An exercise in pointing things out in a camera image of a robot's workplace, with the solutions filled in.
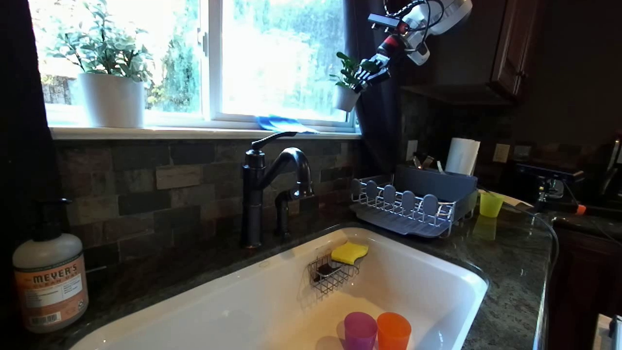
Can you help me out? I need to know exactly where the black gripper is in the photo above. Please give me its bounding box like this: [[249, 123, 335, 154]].
[[354, 12, 436, 88]]

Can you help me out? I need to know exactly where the small plant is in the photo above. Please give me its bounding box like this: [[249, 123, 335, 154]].
[[331, 51, 370, 115]]

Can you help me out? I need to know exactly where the large plant in white pot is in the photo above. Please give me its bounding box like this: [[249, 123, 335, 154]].
[[47, 0, 154, 131]]

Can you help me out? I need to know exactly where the dark window curtain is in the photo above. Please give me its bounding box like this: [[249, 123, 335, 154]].
[[343, 0, 407, 175], [0, 0, 63, 261]]

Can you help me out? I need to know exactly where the blue cloth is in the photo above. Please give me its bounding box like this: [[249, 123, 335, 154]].
[[253, 115, 319, 137]]

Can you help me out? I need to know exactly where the white paper towel roll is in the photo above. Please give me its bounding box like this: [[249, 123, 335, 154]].
[[446, 137, 483, 177]]

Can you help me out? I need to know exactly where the white framed window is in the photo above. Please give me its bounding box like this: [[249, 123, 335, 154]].
[[26, 0, 362, 142]]

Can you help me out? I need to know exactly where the dark metal sink faucet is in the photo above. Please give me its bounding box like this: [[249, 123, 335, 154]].
[[240, 131, 319, 251]]

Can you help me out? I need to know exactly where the yellow-green plastic cup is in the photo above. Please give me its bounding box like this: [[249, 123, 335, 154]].
[[479, 191, 506, 220]]

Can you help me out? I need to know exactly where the yellow sponge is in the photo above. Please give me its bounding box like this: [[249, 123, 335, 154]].
[[331, 242, 372, 267]]

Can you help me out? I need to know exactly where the black countertop appliance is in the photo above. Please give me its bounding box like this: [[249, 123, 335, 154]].
[[518, 162, 588, 210]]

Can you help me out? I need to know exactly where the orange tipped tool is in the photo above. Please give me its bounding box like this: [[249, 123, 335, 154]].
[[564, 201, 590, 218]]

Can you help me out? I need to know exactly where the purple plastic cup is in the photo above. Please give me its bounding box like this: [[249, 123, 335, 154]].
[[341, 312, 380, 350]]

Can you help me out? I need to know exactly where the orange plastic cup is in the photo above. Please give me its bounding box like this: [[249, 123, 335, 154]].
[[376, 312, 415, 350]]

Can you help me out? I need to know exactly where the white ceramic sink basin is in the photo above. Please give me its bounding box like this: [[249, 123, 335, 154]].
[[71, 224, 490, 350]]

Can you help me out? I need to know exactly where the dark wooden base cabinet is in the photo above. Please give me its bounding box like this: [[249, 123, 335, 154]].
[[549, 222, 622, 350]]

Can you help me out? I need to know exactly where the white cloth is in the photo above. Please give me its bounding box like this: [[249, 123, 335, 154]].
[[591, 313, 622, 350]]

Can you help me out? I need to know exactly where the Meyer's soap bottle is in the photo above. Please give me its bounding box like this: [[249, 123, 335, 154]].
[[10, 197, 92, 335]]

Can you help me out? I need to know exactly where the dark wooden wall cabinet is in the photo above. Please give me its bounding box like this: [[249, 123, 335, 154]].
[[397, 0, 541, 107]]

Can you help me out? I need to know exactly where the grey wire dish rack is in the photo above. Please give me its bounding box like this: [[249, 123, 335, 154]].
[[350, 164, 481, 240]]

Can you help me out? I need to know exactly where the wall power outlet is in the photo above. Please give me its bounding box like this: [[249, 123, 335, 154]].
[[492, 142, 514, 166]]

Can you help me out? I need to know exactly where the wire sponge holder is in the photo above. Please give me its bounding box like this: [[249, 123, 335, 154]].
[[308, 253, 360, 296]]

